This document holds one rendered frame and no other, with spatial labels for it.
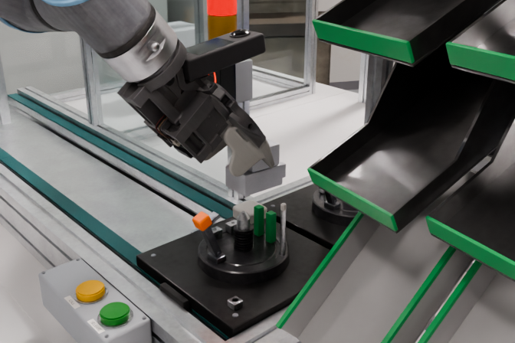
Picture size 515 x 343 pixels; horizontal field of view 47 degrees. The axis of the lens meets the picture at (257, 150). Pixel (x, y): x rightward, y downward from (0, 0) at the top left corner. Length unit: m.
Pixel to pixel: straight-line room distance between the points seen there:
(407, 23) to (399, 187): 0.16
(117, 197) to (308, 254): 0.49
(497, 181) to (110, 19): 0.40
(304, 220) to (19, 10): 0.60
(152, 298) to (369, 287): 0.32
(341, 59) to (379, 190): 4.73
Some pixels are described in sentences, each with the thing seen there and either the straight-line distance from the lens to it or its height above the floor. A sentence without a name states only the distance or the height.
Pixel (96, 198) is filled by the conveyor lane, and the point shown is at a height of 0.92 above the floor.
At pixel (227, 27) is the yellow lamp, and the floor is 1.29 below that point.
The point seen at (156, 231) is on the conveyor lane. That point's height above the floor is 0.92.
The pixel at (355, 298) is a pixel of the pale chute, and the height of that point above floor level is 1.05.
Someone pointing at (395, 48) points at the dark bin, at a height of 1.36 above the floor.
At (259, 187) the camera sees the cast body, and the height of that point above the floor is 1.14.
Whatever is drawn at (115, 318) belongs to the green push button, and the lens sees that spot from 0.84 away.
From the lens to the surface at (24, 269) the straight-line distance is 1.19.
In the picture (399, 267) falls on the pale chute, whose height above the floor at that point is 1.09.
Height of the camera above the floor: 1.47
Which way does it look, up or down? 22 degrees down
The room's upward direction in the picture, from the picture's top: straight up
